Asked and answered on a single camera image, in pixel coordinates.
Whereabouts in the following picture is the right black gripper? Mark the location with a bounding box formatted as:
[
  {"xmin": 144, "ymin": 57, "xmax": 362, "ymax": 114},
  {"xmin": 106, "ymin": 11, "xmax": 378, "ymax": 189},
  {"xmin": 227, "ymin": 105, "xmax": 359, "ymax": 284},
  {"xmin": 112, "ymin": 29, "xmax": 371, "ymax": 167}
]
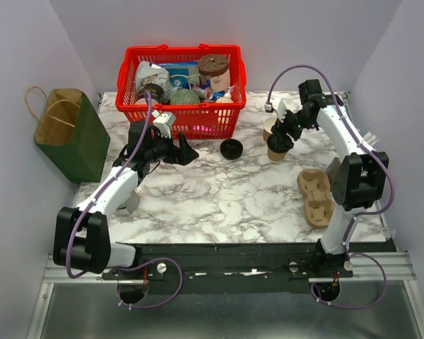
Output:
[{"xmin": 269, "ymin": 105, "xmax": 313, "ymax": 150}]

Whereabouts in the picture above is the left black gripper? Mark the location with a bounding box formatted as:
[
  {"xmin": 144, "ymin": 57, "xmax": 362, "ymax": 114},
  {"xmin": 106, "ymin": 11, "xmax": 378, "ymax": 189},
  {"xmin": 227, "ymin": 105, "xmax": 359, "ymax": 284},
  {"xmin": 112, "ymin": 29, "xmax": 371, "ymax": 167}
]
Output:
[{"xmin": 145, "ymin": 129, "xmax": 199, "ymax": 165}]

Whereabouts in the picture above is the red plastic shopping basket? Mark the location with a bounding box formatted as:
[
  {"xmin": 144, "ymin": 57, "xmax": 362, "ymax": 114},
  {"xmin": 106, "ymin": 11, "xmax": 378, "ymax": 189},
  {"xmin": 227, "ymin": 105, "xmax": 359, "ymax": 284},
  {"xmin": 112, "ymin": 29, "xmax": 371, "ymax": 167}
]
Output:
[{"xmin": 115, "ymin": 44, "xmax": 247, "ymax": 139}]

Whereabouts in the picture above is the brown pulp cup carrier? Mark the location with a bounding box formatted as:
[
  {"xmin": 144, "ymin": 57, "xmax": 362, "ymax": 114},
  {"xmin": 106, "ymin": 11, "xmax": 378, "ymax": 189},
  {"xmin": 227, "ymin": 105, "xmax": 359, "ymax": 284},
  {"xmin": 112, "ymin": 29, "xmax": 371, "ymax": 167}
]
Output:
[{"xmin": 297, "ymin": 169, "xmax": 335, "ymax": 229}]

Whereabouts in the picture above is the brown paper coffee cup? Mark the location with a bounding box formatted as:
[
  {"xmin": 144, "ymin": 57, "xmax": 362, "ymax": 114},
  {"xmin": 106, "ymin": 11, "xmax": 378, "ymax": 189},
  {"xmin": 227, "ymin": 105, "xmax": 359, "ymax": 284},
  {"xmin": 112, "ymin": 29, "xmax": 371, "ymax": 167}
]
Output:
[{"xmin": 267, "ymin": 142, "xmax": 291, "ymax": 162}]

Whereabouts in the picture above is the grey cylinder under left arm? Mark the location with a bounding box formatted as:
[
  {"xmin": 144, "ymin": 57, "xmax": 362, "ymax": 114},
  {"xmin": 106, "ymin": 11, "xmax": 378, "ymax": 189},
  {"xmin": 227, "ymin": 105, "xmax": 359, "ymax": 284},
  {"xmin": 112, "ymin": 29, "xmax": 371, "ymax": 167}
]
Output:
[{"xmin": 117, "ymin": 190, "xmax": 140, "ymax": 214}]

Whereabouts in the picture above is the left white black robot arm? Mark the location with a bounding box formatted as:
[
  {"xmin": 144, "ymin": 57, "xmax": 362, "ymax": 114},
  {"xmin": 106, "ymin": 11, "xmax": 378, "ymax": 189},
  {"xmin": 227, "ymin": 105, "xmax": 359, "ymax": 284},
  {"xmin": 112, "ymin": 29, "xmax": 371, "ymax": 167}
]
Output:
[{"xmin": 53, "ymin": 121, "xmax": 199, "ymax": 279}]

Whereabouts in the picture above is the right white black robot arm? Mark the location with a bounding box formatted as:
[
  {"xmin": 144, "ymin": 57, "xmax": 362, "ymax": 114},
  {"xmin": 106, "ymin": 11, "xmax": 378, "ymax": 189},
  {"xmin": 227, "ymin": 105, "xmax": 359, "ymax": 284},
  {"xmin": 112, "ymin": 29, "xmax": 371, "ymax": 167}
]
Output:
[{"xmin": 266, "ymin": 79, "xmax": 389, "ymax": 277}]

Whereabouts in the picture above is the stack of black cup lids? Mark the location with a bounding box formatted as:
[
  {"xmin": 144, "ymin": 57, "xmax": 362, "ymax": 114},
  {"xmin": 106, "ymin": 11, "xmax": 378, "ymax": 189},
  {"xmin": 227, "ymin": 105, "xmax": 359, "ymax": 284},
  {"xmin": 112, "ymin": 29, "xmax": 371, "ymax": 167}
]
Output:
[{"xmin": 220, "ymin": 138, "xmax": 243, "ymax": 160}]

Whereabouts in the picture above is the green round sponge ball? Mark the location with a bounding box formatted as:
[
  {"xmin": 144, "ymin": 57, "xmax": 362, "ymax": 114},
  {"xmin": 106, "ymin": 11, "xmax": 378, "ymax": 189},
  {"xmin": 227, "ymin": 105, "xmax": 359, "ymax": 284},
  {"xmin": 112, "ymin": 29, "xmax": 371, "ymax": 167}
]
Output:
[{"xmin": 170, "ymin": 88, "xmax": 201, "ymax": 105}]

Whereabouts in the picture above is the beige pump bottle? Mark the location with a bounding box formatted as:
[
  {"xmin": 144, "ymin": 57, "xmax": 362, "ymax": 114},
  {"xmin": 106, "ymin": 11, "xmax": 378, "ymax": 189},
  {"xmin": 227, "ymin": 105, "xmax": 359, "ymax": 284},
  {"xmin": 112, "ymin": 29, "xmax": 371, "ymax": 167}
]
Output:
[{"xmin": 214, "ymin": 86, "xmax": 234, "ymax": 104}]

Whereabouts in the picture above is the grey holder cup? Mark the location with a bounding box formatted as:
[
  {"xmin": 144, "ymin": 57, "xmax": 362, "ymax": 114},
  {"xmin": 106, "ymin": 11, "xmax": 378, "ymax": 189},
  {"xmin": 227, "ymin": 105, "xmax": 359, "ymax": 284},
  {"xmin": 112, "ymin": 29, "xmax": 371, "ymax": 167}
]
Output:
[{"xmin": 325, "ymin": 157, "xmax": 341, "ymax": 186}]

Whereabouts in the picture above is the red bull drink can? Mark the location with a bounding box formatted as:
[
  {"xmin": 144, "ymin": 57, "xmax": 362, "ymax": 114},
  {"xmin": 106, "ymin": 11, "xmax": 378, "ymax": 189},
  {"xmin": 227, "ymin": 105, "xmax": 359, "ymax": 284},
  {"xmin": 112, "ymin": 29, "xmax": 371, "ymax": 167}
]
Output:
[{"xmin": 192, "ymin": 85, "xmax": 214, "ymax": 100}]

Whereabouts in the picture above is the black label tub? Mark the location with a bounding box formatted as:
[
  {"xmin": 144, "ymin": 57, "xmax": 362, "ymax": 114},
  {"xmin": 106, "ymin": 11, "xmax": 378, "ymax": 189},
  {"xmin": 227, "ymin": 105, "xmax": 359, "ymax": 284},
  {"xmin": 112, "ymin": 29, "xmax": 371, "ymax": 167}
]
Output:
[{"xmin": 136, "ymin": 83, "xmax": 166, "ymax": 105}]

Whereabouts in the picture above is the blue box in basket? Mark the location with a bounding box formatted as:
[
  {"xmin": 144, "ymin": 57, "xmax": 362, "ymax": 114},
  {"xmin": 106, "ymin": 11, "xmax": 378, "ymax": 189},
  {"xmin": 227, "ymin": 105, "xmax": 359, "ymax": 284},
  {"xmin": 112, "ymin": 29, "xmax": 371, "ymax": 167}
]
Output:
[{"xmin": 156, "ymin": 61, "xmax": 201, "ymax": 88}]

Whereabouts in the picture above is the silver snack bag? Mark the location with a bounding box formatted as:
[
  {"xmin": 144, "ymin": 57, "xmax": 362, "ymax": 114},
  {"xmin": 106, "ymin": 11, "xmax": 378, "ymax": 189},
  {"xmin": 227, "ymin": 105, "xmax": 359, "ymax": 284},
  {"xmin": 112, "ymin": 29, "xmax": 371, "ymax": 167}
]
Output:
[{"xmin": 134, "ymin": 61, "xmax": 172, "ymax": 105}]

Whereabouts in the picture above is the cork lid beige jar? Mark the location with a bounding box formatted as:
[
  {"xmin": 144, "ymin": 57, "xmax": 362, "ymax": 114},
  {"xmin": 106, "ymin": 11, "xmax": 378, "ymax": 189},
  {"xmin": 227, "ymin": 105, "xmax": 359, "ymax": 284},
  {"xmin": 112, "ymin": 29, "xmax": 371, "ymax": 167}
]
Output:
[{"xmin": 198, "ymin": 54, "xmax": 230, "ymax": 93}]

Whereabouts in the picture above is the green kraft paper bag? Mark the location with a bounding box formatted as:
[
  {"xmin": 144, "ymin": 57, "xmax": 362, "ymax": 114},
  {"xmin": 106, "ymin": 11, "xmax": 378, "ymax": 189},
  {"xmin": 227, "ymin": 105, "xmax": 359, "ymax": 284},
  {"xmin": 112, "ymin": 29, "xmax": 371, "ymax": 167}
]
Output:
[{"xmin": 23, "ymin": 86, "xmax": 110, "ymax": 183}]

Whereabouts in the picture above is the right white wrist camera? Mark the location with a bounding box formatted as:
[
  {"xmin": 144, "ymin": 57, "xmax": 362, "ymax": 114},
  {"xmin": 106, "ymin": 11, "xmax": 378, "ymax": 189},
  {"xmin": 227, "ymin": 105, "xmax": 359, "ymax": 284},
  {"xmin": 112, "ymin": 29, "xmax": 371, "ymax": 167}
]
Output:
[{"xmin": 264, "ymin": 98, "xmax": 294, "ymax": 123}]

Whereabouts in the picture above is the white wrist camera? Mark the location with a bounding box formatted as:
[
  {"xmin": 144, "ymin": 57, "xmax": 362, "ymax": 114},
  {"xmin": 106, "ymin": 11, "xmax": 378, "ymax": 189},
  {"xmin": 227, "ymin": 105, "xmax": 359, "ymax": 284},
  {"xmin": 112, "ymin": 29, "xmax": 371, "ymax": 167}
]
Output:
[
  {"xmin": 264, "ymin": 98, "xmax": 294, "ymax": 123},
  {"xmin": 151, "ymin": 110, "xmax": 176, "ymax": 138}
]

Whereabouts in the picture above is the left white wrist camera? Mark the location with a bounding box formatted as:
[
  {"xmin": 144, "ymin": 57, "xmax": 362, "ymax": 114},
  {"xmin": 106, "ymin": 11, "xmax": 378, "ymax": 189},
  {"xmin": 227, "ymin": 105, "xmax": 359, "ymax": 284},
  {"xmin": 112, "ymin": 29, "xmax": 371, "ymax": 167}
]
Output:
[{"xmin": 151, "ymin": 110, "xmax": 176, "ymax": 138}]

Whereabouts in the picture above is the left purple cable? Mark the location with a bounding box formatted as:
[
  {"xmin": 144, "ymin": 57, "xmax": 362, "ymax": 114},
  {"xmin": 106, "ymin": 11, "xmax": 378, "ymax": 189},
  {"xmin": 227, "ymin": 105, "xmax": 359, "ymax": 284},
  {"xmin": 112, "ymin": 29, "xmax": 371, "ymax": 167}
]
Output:
[{"xmin": 65, "ymin": 90, "xmax": 184, "ymax": 311}]

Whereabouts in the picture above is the purple cable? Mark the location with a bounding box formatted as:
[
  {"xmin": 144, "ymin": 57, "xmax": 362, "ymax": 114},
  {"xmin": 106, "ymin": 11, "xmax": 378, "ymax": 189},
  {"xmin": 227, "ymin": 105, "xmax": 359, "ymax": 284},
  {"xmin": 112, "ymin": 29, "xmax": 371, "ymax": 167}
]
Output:
[
  {"xmin": 65, "ymin": 90, "xmax": 184, "ymax": 311},
  {"xmin": 266, "ymin": 64, "xmax": 397, "ymax": 309}
]

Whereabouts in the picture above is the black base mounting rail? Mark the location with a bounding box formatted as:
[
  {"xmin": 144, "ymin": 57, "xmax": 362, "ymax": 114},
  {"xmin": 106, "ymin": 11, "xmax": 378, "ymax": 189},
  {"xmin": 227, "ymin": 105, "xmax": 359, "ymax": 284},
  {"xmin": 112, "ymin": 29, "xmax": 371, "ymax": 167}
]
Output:
[{"xmin": 102, "ymin": 243, "xmax": 353, "ymax": 295}]

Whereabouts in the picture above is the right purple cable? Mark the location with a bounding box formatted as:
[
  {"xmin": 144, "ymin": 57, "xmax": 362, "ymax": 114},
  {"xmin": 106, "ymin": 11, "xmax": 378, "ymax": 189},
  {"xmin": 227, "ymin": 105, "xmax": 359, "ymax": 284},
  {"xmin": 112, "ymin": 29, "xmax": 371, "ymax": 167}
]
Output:
[{"xmin": 266, "ymin": 64, "xmax": 397, "ymax": 309}]

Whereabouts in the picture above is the aluminium frame rail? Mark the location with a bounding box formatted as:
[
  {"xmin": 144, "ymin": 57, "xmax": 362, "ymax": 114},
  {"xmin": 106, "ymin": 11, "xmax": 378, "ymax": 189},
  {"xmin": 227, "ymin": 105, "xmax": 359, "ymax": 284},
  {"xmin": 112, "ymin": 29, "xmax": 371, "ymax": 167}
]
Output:
[{"xmin": 42, "ymin": 252, "xmax": 417, "ymax": 285}]

